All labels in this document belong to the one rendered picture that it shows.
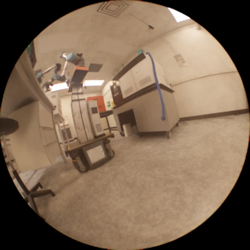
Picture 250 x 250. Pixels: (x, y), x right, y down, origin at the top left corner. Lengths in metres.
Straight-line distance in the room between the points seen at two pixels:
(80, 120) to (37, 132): 0.49
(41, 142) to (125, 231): 0.84
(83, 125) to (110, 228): 0.87
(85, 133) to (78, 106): 0.32
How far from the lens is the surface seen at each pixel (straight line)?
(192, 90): 2.16
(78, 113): 0.86
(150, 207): 0.44
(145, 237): 0.41
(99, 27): 2.51
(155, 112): 1.05
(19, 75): 0.64
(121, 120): 1.74
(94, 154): 0.75
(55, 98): 2.00
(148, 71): 1.24
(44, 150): 0.84
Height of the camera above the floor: 0.41
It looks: 5 degrees down
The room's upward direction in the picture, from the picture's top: 14 degrees counter-clockwise
